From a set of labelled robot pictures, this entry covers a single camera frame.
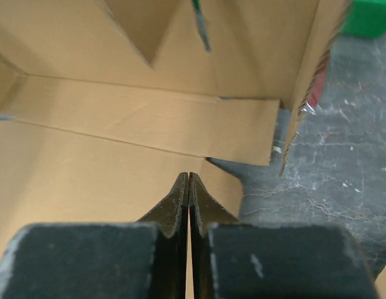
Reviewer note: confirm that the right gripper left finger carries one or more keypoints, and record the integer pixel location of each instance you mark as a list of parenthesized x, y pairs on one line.
[(141, 259)]

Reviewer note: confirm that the green plastic tray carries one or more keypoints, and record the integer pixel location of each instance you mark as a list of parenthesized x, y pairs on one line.
[(366, 19)]

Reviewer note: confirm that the red and blue drink can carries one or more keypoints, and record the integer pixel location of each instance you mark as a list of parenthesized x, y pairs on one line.
[(316, 86)]

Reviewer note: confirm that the cardboard box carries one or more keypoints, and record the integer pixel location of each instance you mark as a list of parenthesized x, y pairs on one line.
[(104, 103)]

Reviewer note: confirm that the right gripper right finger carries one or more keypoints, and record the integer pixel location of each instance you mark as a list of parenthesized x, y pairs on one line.
[(292, 260)]

